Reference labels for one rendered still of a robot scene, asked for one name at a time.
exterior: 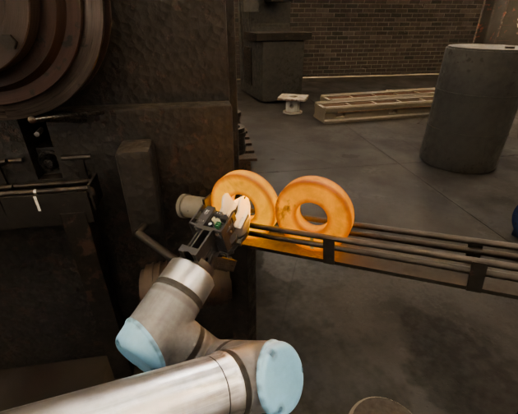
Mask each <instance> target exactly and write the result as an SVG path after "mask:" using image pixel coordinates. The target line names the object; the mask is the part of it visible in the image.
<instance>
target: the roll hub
mask: <svg viewBox="0 0 518 414"><path fill-rule="evenodd" d="M39 23H40V1H39V0H0V39H1V36H2V35H12V36H13V37H14V38H15V39H16V41H17V42H18V43H17V46H16V49H5V48H4V47H3V46H2V45H1V43H0V71H5V70H6V69H8V68H10V67H13V66H14V65H16V64H17V63H18V62H19V61H21V60H22V59H23V58H24V57H25V56H26V54H27V53H28V52H29V51H30V49H31V48H32V46H33V44H34V42H35V40H36V37H37V34H38V32H39Z"/></svg>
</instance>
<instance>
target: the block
mask: <svg viewBox="0 0 518 414"><path fill-rule="evenodd" d="M115 157H116V161H117V165H118V172H119V176H120V180H121V183H122V188H123V194H124V199H125V202H126V206H127V213H128V217H129V221H130V224H131V229H132V234H133V236H135V233H134V231H135V229H136V228H137V227H139V226H140V225H141V224H142V223H144V222H147V223H148V224H149V227H148V228H147V229H146V230H145V231H144V233H145V234H147V235H148V236H154V235H160V234H162V233H163V231H164V220H165V212H164V202H163V197H162V192H161V186H160V177H159V171H158V166H157V161H156V155H155V146H154V142H153V141H152V140H150V139H139V140H124V141H122V143H121V144H120V146H119V147H118V149H117V151H116V154H115Z"/></svg>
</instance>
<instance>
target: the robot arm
mask: <svg viewBox="0 0 518 414"><path fill-rule="evenodd" d="M200 211H201V216H200V217H199V218H198V220H197V221H196V222H195V220H194V218H195V217H196V216H197V215H198V214H199V212H200ZM188 224H189V226H190V229H191V230H192V234H193V236H194V237H193V238H192V240H191V241H190V242H189V243H188V245H187V246H186V245H183V244H182V245H181V246H180V248H179V249H178V251H179V253H180V256H179V257H178V258H172V259H171V261H170V262H169V263H168V264H167V266H166V267H165V269H164V270H163V272H162V273H161V275H160V276H159V277H158V278H157V280H156V281H155V283H154V284H153V285H152V287H151V288H150V290H149V291H148V293H147V294H146V295H145V296H144V298H143V299H142V300H141V302H140V304H139V305H138V306H137V308H136V309H135V310H134V311H133V313H132V314H131V316H130V317H129V318H127V319H126V321H125V325H124V326H123V327H122V329H121V330H120V332H119V333H118V335H117V337H116V340H115V344H116V347H117V349H118V350H119V351H120V352H121V353H122V354H123V355H124V356H125V357H126V358H127V359H128V360H129V361H130V362H131V363H132V364H133V365H135V366H137V367H138V368H139V369H141V370H143V371H144V373H140V374H138V375H132V376H129V377H126V378H122V379H117V380H114V381H110V382H108V383H104V384H99V385H96V386H92V387H89V388H86V389H81V390H77V391H74V392H71V393H65V394H62V395H59V396H56V397H52V398H47V399H44V400H41V401H38V402H33V403H29V404H26V405H23V406H19V407H14V408H11V409H7V410H4V411H1V412H0V414H262V413H266V414H289V413H291V412H292V411H293V410H294V408H295V407H296V406H297V404H298V401H299V399H300V397H301V394H302V390H303V368H302V363H301V361H300V358H299V356H298V353H297V352H296V351H295V350H294V348H293V347H292V346H291V345H289V344H288V343H286V342H282V341H278V340H276V339H270V340H268V341H266V340H228V339H218V338H217V337H215V336H214V335H213V334H212V333H210V332H209V331H208V330H206V329H205V328H204V327H202V326H201V325H200V324H199V323H197V322H196V321H195V318H196V317H197V314H198V313H199V311H200V309H201V308H202V306H203V305H204V303H205V301H206V299H207V297H208V296H209V294H210V292H211V290H212V288H213V287H214V286H215V285H214V281H213V277H214V275H215V271H214V269H218V270H220V271H224V272H228V271H231V272H233V271H234V268H235V265H236V263H237V261H236V260H234V259H232V258H233V257H231V256H229V255H231V254H233V253H234V250H236V248H237V247H238V246H241V245H242V243H243V242H244V240H245V239H246V238H247V235H248V234H249V229H250V202H249V199H248V198H247V197H246V196H245V195H244V196H241V197H239V198H237V199H236V200H232V198H231V197H230V195H229V194H228V193H225V194H224V195H223V197H222V204H221V209H220V211H216V208H215V207H213V206H209V205H207V207H206V208H205V206H204V205H203V204H202V205H201V207H200V208H199V210H198V211H197V212H196V213H195V214H194V216H193V217H192V219H191V220H190V221H189V223H188Z"/></svg>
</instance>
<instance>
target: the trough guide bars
mask: <svg viewBox="0 0 518 414"><path fill-rule="evenodd" d="M302 216H303V218H304V219H305V220H306V221H309V222H315V223H327V218H320V217H314V216H308V215H302ZM250 228H254V229H259V230H264V231H269V232H279V233H284V234H289V235H295V236H300V237H310V238H315V239H320V240H323V242H320V241H311V240H306V239H301V238H295V237H286V236H281V235H275V234H270V233H265V232H256V231H251V230H249V234H248V236H252V237H261V238H265V239H271V240H276V241H281V242H289V243H294V244H299V245H304V246H313V247H318V248H322V249H323V263H325V264H329V265H333V264H334V263H335V251H342V252H346V253H351V254H356V255H365V256H370V257H375V258H380V259H384V260H394V261H399V262H403V263H408V264H413V265H422V266H427V267H432V268H437V269H445V270H450V271H456V272H460V273H465V274H469V277H468V280H467V284H466V291H471V292H479V293H481V291H482V288H483V283H484V279H485V277H489V278H498V279H502V280H507V281H512V282H518V274H509V273H504V272H499V271H494V270H489V269H488V267H492V268H497V269H506V270H512V271H517V272H518V264H514V263H509V262H503V261H498V260H488V259H483V258H480V256H481V255H484V256H489V257H495V258H500V259H506V260H516V261H518V254H514V253H508V252H502V251H492V250H486V249H483V246H489V247H495V248H501V249H507V250H513V251H518V244H516V243H510V242H504V241H492V240H486V239H479V238H473V237H462V236H455V235H449V234H443V233H436V232H425V231H419V230H412V229H406V228H394V227H387V226H382V225H376V224H369V223H357V222H354V224H353V227H352V228H361V229H367V230H373V231H379V232H390V233H396V234H402V235H408V236H414V237H425V238H431V239H437V240H443V241H449V242H460V243H466V244H468V246H457V245H452V244H446V243H440V242H434V241H424V240H418V239H412V238H406V237H395V236H389V235H383V234H377V233H371V232H361V231H355V230H350V233H349V236H355V237H365V238H370V239H376V240H381V241H387V242H397V243H403V244H408V245H414V246H424V247H430V248H435V249H441V250H447V251H457V252H462V253H466V255H456V254H451V253H445V252H440V251H430V250H424V249H419V248H413V247H407V246H397V245H392V244H386V243H381V242H375V241H365V240H360V239H354V238H349V237H339V236H334V235H328V234H323V233H317V232H307V231H302V230H296V229H291V228H281V227H275V226H270V225H265V224H259V223H250ZM335 242H340V243H345V244H350V245H356V246H365V247H370V248H376V249H381V250H386V251H395V252H400V253H405V254H411V255H421V256H426V257H431V258H436V259H441V260H451V261H456V262H461V263H466V264H471V266H470V267H469V266H464V265H459V264H450V263H445V262H439V261H434V260H425V259H420V258H414V257H409V256H404V255H395V254H390V253H385V252H380V251H370V250H365V249H360V248H355V247H350V246H341V245H336V244H335Z"/></svg>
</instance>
